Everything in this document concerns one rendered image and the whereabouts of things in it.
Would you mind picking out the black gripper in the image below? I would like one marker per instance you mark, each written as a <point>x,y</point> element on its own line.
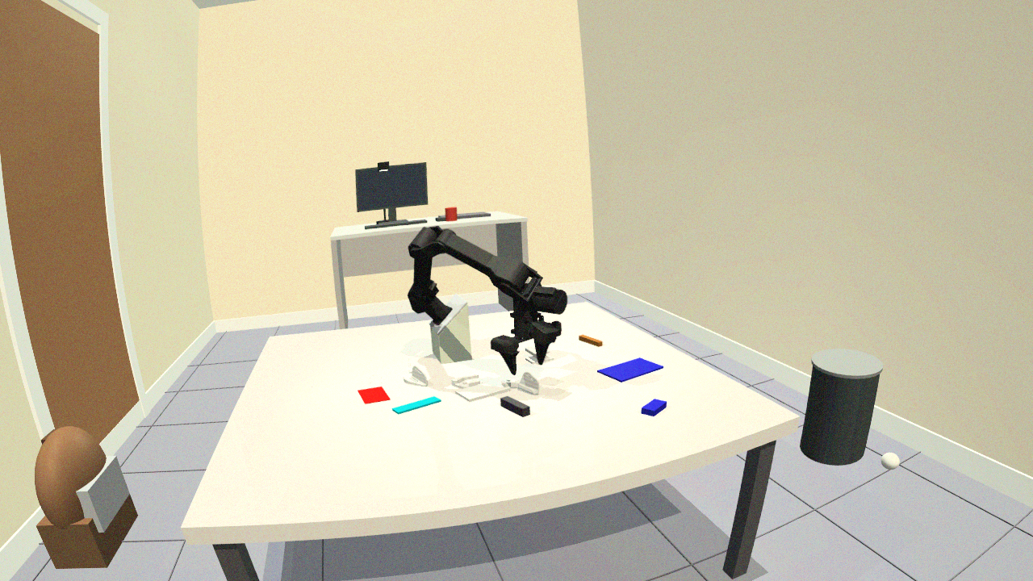
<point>507,346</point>

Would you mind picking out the small orange bar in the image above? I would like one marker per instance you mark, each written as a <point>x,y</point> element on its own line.
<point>590,340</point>

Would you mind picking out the small blue block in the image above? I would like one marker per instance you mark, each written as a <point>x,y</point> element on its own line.
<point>654,407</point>

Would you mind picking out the blue flat rectangular plate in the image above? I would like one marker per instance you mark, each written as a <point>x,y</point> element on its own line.
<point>630,369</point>

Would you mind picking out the cyan flat plate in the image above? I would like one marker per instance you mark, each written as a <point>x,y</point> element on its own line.
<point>416,405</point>

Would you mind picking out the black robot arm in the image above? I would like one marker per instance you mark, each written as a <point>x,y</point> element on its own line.
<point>505,273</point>

